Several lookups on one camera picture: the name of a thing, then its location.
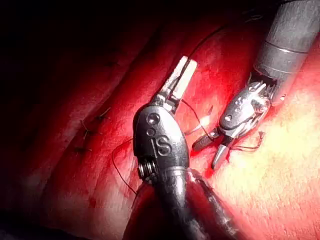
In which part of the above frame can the left arm needle driver jaw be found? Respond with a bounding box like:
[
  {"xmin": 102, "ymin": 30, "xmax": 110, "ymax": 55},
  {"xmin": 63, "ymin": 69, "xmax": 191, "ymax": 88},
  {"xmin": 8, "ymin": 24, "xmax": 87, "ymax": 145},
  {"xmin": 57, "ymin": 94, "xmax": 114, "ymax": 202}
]
[
  {"xmin": 170, "ymin": 58, "xmax": 198, "ymax": 101},
  {"xmin": 159, "ymin": 55, "xmax": 189, "ymax": 100}
]

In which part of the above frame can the black thread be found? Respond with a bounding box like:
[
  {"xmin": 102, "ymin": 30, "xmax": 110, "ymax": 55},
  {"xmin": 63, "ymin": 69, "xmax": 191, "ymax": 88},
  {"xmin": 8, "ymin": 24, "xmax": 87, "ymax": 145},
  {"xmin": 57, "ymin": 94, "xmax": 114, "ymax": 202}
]
[{"xmin": 110, "ymin": 13, "xmax": 266, "ymax": 196}]

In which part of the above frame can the right arm needle driver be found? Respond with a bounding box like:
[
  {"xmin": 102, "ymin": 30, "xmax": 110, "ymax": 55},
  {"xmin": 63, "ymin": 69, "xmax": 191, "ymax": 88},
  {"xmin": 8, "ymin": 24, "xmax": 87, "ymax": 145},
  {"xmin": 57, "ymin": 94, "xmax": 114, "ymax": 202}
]
[{"xmin": 218, "ymin": 74, "xmax": 277, "ymax": 141}]

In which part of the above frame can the right arm needle driver jaw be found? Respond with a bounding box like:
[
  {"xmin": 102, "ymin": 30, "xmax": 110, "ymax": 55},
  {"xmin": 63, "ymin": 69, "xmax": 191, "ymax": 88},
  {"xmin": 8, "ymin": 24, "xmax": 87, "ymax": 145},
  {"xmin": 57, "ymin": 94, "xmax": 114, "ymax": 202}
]
[
  {"xmin": 191, "ymin": 128, "xmax": 221, "ymax": 152},
  {"xmin": 210, "ymin": 139, "xmax": 234, "ymax": 171}
]

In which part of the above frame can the black stitching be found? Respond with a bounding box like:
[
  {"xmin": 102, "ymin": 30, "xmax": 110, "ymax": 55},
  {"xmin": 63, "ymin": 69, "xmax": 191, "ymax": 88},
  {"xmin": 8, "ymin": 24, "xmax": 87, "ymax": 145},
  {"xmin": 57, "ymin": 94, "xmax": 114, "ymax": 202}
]
[{"xmin": 73, "ymin": 106, "xmax": 112, "ymax": 154}]

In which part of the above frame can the tissue pad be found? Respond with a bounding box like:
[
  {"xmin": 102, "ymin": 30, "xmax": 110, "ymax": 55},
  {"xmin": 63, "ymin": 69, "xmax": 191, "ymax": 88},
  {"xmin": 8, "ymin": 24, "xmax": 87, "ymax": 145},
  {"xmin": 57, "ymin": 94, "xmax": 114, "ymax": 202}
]
[{"xmin": 0, "ymin": 0, "xmax": 320, "ymax": 240}]

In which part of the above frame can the left arm needle driver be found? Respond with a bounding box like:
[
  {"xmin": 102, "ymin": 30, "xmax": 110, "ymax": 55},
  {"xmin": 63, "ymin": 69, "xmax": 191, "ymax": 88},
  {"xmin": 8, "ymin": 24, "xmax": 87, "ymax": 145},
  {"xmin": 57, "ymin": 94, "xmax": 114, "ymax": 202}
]
[{"xmin": 132, "ymin": 92, "xmax": 191, "ymax": 185}]

